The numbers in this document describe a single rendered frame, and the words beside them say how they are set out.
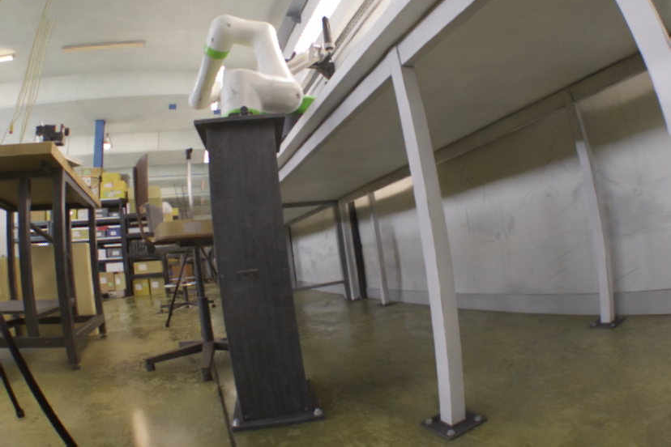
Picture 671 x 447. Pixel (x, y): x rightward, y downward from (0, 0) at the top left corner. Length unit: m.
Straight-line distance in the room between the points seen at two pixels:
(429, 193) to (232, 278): 0.50
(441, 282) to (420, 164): 0.24
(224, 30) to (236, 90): 0.41
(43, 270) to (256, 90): 2.16
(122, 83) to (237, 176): 6.54
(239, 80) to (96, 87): 6.40
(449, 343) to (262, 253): 0.48
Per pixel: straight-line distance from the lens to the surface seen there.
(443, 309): 0.74
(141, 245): 6.72
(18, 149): 1.68
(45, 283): 2.83
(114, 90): 7.32
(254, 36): 1.51
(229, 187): 0.91
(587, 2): 0.93
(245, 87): 1.14
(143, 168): 1.52
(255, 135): 0.94
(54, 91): 7.73
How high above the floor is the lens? 0.43
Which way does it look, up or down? 9 degrees up
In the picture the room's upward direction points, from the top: 8 degrees counter-clockwise
